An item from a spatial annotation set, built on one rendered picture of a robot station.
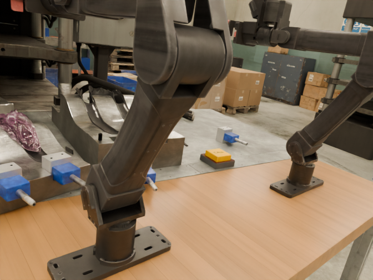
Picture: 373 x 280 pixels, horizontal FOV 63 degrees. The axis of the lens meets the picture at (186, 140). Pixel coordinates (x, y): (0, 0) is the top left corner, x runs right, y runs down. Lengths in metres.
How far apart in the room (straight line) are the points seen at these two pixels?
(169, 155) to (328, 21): 7.41
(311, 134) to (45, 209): 0.68
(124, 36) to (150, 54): 1.39
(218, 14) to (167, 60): 0.09
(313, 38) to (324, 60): 7.08
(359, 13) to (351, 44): 3.93
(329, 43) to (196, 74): 0.60
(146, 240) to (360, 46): 0.64
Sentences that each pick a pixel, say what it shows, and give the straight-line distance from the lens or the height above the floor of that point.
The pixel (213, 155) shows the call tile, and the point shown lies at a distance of 0.95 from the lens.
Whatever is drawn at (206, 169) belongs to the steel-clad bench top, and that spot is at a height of 0.80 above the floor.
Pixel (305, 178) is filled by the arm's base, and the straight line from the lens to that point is 0.94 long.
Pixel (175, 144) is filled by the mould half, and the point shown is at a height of 0.87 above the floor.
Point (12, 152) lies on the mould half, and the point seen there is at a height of 0.86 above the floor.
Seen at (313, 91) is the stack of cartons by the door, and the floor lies 0.42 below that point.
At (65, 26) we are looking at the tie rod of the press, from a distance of 1.47.
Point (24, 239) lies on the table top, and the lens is 0.63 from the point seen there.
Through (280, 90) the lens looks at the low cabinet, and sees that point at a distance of 7.95.
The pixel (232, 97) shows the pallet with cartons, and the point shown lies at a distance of 5.47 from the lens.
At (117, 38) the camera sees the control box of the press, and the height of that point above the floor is 1.11.
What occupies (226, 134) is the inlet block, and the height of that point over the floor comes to 0.84.
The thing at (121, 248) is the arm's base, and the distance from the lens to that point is 0.52.
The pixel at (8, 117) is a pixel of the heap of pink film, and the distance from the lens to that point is 0.88.
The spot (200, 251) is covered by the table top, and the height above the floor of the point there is 0.80.
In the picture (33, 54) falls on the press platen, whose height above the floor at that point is 1.01.
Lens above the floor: 1.16
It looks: 18 degrees down
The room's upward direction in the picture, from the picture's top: 8 degrees clockwise
